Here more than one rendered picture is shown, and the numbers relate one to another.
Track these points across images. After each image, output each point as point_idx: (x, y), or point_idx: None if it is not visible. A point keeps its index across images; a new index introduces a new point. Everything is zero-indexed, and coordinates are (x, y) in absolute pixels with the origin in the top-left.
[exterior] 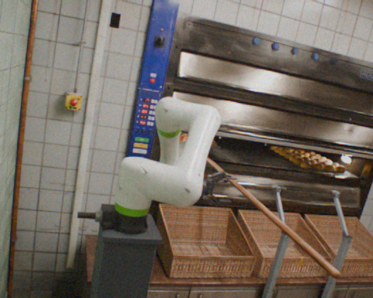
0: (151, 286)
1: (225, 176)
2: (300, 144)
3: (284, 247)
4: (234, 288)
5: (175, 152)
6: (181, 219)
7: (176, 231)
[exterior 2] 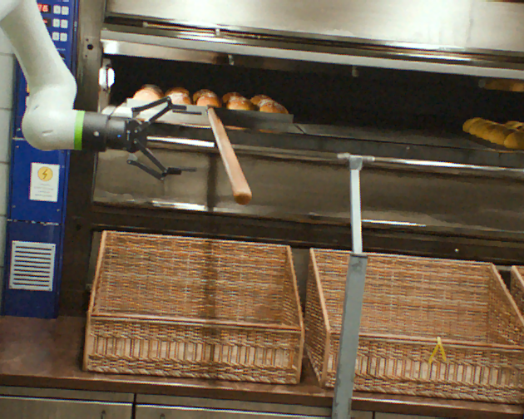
0: (35, 385)
1: (170, 105)
2: (441, 63)
3: (357, 291)
4: (252, 406)
5: (38, 50)
6: (160, 269)
7: (149, 298)
